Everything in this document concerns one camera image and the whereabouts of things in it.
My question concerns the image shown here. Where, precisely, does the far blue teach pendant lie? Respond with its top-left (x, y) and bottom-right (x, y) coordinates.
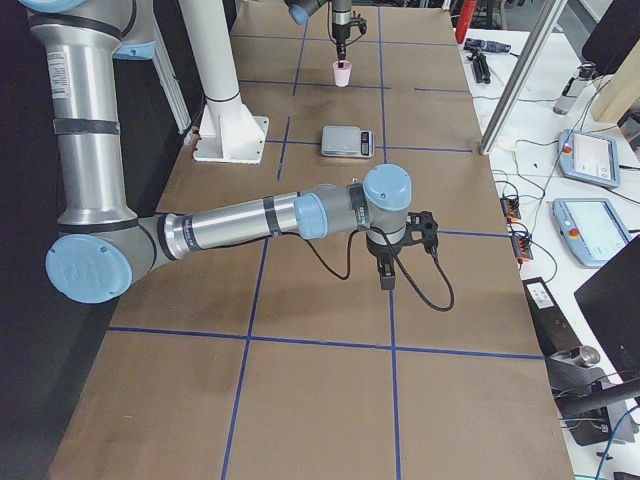
top-left (558, 129), bottom-right (621, 189)

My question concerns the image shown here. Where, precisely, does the red cylinder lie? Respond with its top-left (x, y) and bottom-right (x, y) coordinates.
top-left (455, 0), bottom-right (477, 44)

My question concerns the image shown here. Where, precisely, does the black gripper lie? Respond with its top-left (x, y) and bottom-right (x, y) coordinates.
top-left (366, 230), bottom-right (403, 291)
top-left (331, 9), bottom-right (350, 69)

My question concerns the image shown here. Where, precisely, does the near blue teach pendant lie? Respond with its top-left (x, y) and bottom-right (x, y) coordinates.
top-left (552, 198), bottom-right (632, 268)

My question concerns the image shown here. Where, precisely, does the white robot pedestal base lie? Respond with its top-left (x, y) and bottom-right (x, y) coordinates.
top-left (179, 0), bottom-right (269, 164)

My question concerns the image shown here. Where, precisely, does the aluminium frame post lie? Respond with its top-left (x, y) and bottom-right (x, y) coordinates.
top-left (479, 0), bottom-right (567, 155)

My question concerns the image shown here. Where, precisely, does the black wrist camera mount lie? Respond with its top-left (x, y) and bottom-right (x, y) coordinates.
top-left (349, 11), bottom-right (367, 36)
top-left (400, 211), bottom-right (439, 254)

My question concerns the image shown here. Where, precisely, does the blue teach pendant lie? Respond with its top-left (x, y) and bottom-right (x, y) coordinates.
top-left (552, 198), bottom-right (632, 268)
top-left (558, 129), bottom-right (621, 189)

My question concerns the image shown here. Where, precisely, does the silver digital kitchen scale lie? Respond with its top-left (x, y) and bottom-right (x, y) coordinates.
top-left (321, 126), bottom-right (375, 158)

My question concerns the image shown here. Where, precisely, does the black box with label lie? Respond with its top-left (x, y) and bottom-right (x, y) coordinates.
top-left (523, 277), bottom-right (603, 398)

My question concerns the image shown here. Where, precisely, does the grey handheld device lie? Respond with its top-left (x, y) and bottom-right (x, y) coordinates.
top-left (553, 62), bottom-right (597, 115)

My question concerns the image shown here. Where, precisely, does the orange black power strip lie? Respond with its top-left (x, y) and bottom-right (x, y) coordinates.
top-left (500, 195), bottom-right (533, 265)

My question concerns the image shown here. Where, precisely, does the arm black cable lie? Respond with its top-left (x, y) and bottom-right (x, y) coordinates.
top-left (305, 227), bottom-right (456, 313)

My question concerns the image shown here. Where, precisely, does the black folded tripod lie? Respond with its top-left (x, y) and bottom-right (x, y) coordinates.
top-left (467, 48), bottom-right (491, 84)

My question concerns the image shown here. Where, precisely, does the pink plastic cup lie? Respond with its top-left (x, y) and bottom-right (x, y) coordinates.
top-left (332, 60), bottom-right (352, 88)

